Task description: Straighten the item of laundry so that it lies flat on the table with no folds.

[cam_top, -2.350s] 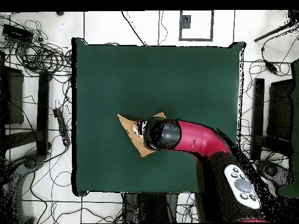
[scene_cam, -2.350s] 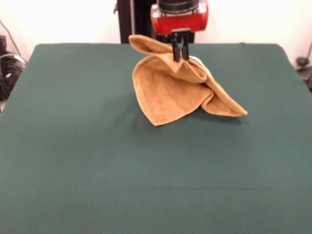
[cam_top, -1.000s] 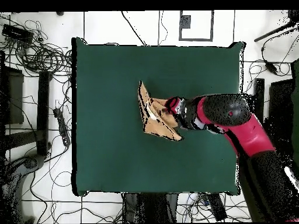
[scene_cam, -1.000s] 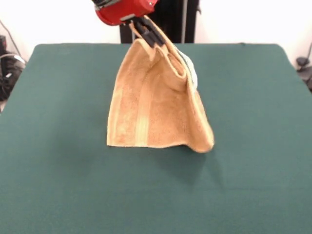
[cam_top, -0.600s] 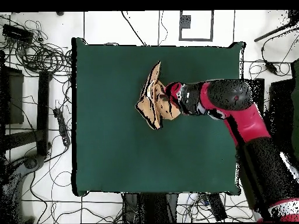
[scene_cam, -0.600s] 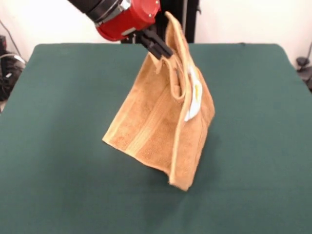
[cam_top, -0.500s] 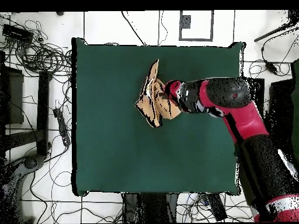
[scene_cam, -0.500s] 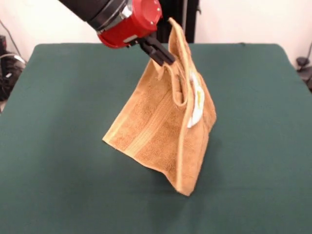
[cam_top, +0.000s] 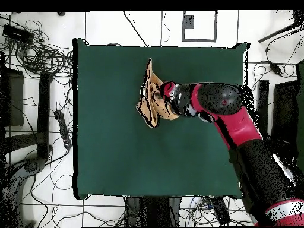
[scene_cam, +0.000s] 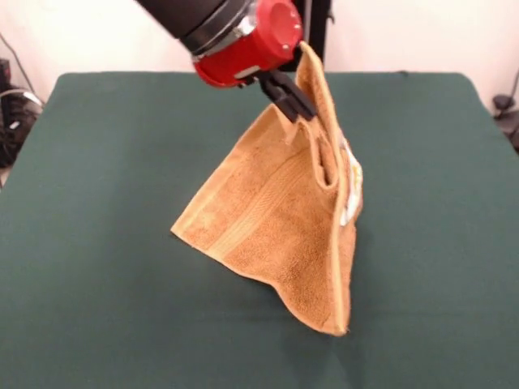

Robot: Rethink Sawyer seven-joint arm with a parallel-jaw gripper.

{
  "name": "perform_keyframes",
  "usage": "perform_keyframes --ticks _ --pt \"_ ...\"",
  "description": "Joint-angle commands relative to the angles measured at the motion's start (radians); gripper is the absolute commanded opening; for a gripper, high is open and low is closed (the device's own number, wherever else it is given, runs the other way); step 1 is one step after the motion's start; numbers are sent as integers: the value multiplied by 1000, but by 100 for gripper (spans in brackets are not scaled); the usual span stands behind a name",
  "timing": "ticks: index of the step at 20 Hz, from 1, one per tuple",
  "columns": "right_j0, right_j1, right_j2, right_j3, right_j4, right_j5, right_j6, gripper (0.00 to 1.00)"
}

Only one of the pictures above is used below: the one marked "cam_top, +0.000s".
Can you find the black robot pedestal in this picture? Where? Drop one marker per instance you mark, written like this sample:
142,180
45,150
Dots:
154,211

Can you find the small black object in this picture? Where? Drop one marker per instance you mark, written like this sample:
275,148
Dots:
61,13

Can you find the black power adapter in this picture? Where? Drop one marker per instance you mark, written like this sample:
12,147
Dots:
275,68

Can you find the black power strip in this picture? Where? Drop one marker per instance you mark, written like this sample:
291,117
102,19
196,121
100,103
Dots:
63,129
220,211

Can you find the dark grey square patch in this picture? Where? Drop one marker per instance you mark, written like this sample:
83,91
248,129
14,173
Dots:
188,22

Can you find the black stand foot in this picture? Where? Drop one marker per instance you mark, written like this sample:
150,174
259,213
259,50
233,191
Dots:
30,165

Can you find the orange terry towel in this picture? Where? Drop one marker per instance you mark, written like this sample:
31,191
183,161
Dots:
163,110

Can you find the black rod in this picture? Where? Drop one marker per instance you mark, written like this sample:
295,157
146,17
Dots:
277,33

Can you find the dark equipment case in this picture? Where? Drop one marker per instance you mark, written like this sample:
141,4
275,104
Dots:
285,106
15,99

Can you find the grey square floor frame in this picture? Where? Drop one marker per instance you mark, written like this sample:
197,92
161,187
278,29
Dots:
215,26

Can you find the dark green table cloth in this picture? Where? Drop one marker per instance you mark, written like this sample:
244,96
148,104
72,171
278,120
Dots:
106,154

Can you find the black hub box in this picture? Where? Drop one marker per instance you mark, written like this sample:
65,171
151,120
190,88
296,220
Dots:
16,34

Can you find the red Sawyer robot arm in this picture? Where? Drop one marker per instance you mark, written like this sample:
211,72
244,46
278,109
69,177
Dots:
237,128

